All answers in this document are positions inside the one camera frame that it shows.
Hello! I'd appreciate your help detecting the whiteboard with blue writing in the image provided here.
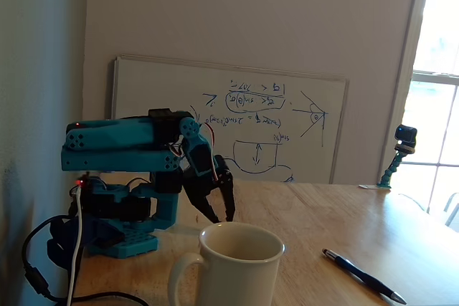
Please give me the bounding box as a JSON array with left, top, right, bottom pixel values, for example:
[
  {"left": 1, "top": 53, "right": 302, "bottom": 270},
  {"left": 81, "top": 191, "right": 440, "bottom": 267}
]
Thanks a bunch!
[{"left": 109, "top": 54, "right": 349, "bottom": 184}]

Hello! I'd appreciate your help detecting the white ceramic mug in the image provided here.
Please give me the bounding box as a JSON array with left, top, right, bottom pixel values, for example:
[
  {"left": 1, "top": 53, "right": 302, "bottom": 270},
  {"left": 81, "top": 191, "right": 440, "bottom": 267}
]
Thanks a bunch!
[{"left": 167, "top": 221, "right": 287, "bottom": 306}]

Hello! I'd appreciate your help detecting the teal flexible camera mount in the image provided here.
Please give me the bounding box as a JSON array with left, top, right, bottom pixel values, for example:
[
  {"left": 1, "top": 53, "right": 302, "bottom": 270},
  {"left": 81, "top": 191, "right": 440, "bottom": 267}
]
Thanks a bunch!
[{"left": 376, "top": 144, "right": 415, "bottom": 189}]

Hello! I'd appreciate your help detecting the teal robot arm with base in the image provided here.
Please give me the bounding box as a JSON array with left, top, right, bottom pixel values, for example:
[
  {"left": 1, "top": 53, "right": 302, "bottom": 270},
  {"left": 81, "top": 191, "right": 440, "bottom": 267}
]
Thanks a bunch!
[{"left": 60, "top": 107, "right": 220, "bottom": 260}]

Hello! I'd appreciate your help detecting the black cable with ferrite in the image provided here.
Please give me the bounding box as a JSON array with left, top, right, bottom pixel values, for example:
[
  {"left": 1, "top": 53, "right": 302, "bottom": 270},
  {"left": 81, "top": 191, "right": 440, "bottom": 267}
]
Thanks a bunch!
[{"left": 22, "top": 214, "right": 151, "bottom": 306}]

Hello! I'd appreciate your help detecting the white USB cable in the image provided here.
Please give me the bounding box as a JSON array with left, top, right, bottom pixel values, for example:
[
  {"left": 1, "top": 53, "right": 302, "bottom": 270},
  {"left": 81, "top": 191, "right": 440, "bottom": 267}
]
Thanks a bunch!
[{"left": 66, "top": 183, "right": 85, "bottom": 306}]

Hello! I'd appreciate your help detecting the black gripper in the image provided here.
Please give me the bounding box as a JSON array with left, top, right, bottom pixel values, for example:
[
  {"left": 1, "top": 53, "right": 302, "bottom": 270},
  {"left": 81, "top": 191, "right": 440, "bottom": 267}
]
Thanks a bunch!
[{"left": 182, "top": 155, "right": 237, "bottom": 225}]

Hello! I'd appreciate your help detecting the blue and black pen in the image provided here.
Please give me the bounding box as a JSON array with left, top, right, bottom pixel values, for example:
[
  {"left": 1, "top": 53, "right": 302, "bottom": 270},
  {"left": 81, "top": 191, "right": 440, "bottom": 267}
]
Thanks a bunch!
[{"left": 321, "top": 248, "right": 409, "bottom": 306}]

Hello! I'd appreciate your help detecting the dark blue clamp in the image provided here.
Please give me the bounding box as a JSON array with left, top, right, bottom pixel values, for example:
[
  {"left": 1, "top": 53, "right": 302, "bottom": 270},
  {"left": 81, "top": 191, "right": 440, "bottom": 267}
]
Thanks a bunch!
[{"left": 46, "top": 216, "right": 125, "bottom": 267}]

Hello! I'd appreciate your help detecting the black action camera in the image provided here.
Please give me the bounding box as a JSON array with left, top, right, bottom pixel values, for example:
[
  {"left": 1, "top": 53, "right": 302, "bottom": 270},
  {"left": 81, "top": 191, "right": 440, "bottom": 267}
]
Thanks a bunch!
[{"left": 394, "top": 123, "right": 418, "bottom": 149}]

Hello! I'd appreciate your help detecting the white window frame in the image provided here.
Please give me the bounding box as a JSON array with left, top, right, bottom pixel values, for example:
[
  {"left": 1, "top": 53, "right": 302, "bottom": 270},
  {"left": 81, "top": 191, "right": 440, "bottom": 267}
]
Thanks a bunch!
[{"left": 389, "top": 0, "right": 459, "bottom": 214}]

